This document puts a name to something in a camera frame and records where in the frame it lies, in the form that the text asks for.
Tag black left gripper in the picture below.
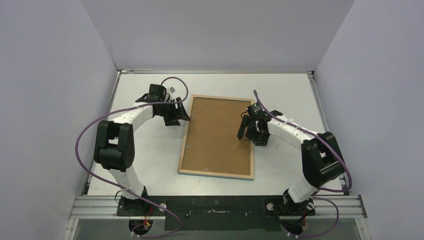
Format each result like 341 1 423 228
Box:
157 98 190 126

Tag brown cardboard backing board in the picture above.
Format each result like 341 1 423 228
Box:
181 97 253 176

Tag wooden picture frame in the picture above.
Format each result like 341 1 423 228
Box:
177 94 256 181

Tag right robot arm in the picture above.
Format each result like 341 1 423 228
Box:
237 103 346 215

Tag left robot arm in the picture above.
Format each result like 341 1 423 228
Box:
93 84 190 216

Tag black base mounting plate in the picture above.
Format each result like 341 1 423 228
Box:
116 195 316 232

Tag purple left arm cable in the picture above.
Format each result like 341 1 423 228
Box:
74 76 190 239

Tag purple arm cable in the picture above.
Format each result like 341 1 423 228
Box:
74 76 190 239
253 89 353 239

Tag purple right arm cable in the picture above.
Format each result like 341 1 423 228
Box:
253 89 353 239

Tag aluminium front rail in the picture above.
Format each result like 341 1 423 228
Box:
69 195 368 220

